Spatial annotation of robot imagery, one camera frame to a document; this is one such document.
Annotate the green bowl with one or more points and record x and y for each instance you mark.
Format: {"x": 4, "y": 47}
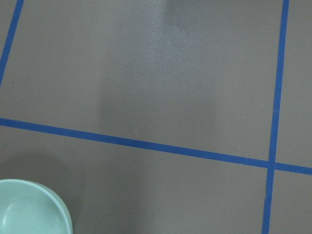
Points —
{"x": 28, "y": 207}

